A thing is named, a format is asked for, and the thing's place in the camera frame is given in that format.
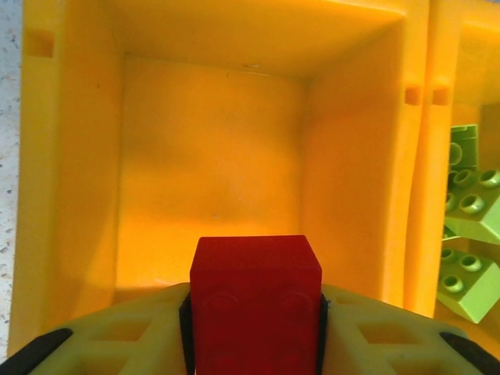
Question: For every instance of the red lego brick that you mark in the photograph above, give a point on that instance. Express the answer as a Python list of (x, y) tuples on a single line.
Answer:
[(254, 304)]

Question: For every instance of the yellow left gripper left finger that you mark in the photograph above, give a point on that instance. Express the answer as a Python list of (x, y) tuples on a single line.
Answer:
[(117, 343)]

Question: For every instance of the yellow plastic bin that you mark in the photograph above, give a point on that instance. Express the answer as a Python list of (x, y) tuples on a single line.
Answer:
[(211, 156), (468, 58)]

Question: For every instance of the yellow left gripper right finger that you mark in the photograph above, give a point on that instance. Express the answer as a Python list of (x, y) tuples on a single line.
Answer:
[(390, 343)]

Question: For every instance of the lime green lego brick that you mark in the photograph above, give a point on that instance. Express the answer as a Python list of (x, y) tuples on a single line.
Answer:
[(474, 207), (465, 148), (468, 289)]

